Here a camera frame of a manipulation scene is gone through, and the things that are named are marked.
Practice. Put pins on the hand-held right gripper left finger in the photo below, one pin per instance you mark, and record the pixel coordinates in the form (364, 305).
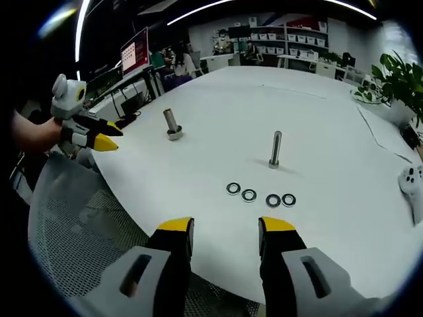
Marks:
(152, 264)

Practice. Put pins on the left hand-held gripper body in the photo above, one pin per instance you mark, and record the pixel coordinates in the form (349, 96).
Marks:
(67, 99)

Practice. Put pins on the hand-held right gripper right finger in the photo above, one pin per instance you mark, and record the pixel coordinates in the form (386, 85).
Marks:
(291, 264)

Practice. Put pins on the dark metal washer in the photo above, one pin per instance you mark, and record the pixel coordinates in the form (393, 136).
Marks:
(283, 200)
(229, 188)
(268, 201)
(243, 195)

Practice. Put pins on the thin metal threaded stud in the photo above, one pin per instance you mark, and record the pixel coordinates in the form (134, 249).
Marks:
(276, 148)

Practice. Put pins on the thick metal stud with nut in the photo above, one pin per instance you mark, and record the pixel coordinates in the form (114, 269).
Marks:
(170, 119)

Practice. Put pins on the person's left hand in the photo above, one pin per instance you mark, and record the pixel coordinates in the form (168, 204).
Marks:
(51, 133)

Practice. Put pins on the white desk with black legs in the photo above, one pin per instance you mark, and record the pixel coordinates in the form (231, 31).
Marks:
(105, 104)

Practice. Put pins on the black power adapter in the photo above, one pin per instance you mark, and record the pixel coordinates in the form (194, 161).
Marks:
(127, 120)

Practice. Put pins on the dark computer monitor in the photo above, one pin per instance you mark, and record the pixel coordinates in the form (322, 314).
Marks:
(105, 79)

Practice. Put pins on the grey mesh office chair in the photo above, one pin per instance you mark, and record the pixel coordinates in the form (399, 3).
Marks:
(76, 237)

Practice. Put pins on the monitor with red screen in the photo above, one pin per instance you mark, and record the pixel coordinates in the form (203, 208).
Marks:
(133, 53)

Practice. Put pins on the white office chair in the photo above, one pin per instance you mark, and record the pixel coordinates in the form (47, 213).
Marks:
(196, 62)

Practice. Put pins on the white counter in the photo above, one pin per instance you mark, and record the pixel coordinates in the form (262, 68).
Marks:
(219, 61)

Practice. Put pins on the curved ceiling light strip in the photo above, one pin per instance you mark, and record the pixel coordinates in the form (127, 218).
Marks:
(185, 16)

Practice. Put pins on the white handheld controller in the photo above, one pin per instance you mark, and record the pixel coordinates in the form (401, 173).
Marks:
(409, 185)

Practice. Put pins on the white paper sheet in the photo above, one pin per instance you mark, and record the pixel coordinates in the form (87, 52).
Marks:
(383, 132)

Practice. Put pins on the small black device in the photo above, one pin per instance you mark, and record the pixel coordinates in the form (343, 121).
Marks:
(411, 137)

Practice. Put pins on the green potted plant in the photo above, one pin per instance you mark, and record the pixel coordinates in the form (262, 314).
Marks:
(396, 76)

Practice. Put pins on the shelf with white bins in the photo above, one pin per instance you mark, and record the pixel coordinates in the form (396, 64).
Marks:
(297, 39)

